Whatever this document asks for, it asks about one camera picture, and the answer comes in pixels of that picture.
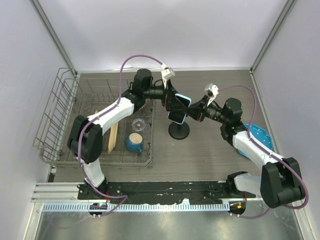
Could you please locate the grey wire dish rack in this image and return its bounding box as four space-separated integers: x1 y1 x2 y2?
32 67 156 170

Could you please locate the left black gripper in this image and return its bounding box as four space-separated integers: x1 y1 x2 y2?
143 79 186 112

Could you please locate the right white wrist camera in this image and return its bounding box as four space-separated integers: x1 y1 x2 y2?
204 83 219 106

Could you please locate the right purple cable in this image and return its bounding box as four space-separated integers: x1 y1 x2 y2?
217 84 310 221

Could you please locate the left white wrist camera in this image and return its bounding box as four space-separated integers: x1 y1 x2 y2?
161 63 175 89

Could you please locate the blue mug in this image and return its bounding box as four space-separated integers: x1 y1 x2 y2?
124 132 144 155

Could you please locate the clear glass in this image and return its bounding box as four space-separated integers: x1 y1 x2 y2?
131 118 150 135

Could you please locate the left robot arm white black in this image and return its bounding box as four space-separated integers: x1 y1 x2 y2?
67 67 192 200

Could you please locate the purple cable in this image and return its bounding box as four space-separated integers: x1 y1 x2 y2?
217 84 310 221
77 54 169 217

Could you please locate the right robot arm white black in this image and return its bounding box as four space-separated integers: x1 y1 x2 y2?
183 97 309 209

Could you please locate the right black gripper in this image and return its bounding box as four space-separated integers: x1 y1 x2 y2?
184 94 229 125

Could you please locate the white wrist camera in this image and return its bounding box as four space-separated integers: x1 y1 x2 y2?
161 63 175 89
204 83 219 106

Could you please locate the blue polka dot plate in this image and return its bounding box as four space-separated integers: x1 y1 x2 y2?
232 123 274 165

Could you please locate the white slotted cable duct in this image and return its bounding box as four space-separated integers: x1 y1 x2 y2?
42 201 230 213

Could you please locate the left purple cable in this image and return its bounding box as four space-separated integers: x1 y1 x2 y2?
77 54 169 217

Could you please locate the phone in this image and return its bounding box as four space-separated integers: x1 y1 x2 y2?
167 93 192 125

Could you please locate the black phone stand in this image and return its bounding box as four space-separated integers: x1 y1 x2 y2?
168 111 190 140

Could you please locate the right beige plate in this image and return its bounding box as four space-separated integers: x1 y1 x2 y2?
107 123 118 153

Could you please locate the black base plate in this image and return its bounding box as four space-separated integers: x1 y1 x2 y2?
77 180 257 205

